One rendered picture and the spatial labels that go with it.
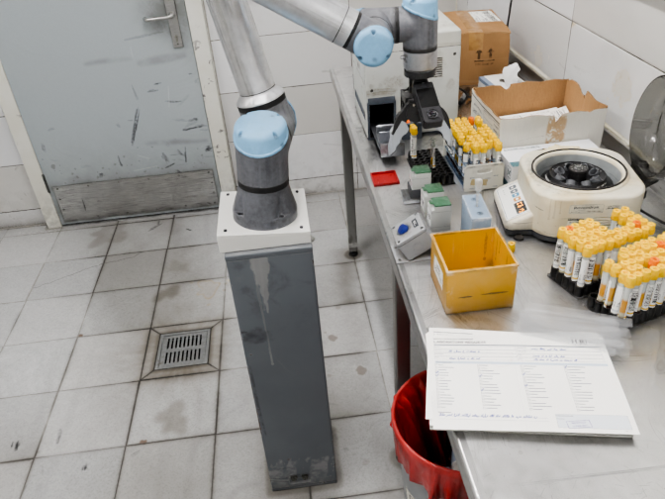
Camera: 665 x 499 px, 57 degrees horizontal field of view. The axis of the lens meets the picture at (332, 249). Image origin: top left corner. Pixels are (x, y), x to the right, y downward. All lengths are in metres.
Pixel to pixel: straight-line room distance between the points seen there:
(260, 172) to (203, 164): 1.95
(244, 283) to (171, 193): 1.97
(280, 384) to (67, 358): 1.22
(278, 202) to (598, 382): 0.74
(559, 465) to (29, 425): 1.91
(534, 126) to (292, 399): 0.95
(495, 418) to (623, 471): 0.18
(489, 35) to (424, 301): 1.25
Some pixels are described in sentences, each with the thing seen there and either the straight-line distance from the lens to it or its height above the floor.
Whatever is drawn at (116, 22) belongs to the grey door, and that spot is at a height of 1.01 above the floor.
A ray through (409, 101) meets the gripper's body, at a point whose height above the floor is 1.13.
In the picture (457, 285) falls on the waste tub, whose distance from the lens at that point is 1.14.
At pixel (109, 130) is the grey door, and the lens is 3.27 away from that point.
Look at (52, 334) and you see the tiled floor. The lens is 2.83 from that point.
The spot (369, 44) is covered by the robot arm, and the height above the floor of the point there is 1.31.
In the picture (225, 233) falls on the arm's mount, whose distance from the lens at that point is 1.39.
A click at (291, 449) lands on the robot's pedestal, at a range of 1.86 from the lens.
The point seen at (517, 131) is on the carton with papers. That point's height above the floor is 0.99.
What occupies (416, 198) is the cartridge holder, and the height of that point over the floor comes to 0.89.
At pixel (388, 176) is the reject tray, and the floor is 0.88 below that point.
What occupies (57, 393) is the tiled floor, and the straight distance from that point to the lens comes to 2.54.
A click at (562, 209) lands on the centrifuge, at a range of 1.36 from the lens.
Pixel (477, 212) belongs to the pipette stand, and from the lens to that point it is 1.30.
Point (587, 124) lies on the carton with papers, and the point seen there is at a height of 0.98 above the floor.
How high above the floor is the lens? 1.64
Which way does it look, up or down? 34 degrees down
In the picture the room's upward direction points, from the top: 5 degrees counter-clockwise
